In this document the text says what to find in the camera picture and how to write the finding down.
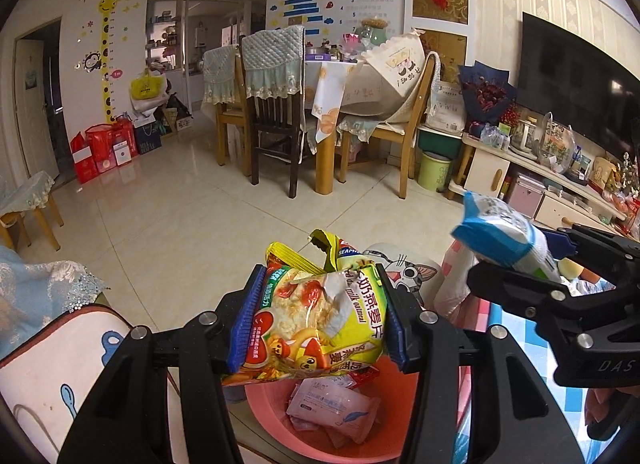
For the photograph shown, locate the white cartoon cushion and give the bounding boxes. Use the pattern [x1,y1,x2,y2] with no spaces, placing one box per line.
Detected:
[0,303,151,464]

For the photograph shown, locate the green trash bin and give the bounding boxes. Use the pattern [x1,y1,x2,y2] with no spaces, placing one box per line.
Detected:
[418,152,451,192]

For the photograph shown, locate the blue green white packet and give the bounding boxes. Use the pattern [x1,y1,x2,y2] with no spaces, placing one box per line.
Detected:
[452,192,561,283]

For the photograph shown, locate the dark flower bouquet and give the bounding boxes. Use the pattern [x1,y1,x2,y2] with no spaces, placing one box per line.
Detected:
[458,60,518,125]

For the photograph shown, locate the yellow shopping bag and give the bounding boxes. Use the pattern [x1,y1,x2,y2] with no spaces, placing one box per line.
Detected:
[130,68,164,101]

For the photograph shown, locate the pink storage box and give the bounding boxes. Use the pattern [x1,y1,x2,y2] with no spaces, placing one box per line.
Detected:
[506,173,546,219]

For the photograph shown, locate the grey white plastic wrapper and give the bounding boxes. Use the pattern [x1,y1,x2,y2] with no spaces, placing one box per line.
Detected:
[286,377,381,444]

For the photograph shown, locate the dining table with cloth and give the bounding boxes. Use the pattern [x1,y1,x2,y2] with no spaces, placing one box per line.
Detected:
[301,57,402,197]

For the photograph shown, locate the red gift boxes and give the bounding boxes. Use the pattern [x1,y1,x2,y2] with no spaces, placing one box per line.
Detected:
[70,118,138,184]

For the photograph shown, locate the black television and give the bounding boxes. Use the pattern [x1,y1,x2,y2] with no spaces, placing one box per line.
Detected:
[516,13,639,158]

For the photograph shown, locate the yellow oatmeal snack bag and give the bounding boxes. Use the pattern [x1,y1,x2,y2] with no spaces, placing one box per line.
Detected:
[222,229,387,386]

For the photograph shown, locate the blue checked tablecloth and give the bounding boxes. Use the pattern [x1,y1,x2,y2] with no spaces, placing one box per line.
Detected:
[490,302,639,463]

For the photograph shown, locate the pink trash basin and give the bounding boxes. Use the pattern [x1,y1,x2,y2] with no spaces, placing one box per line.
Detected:
[246,357,418,463]

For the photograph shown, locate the dark wooden chair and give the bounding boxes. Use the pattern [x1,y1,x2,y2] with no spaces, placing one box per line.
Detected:
[241,25,306,198]

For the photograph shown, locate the light wooden chair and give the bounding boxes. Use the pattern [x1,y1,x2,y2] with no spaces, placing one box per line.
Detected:
[201,44,250,177]

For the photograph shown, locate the cat shaped floor mat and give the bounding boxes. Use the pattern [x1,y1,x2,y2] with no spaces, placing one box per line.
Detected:
[362,243,444,309]

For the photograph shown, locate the wooden chair with tote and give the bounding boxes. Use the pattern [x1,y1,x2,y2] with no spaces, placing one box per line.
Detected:
[337,28,439,199]

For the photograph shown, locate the small wooden stool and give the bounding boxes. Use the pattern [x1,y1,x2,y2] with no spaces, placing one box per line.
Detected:
[1,171,64,251]

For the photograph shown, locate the cream TV cabinet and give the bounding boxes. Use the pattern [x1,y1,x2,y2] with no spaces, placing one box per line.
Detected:
[448,133,625,232]

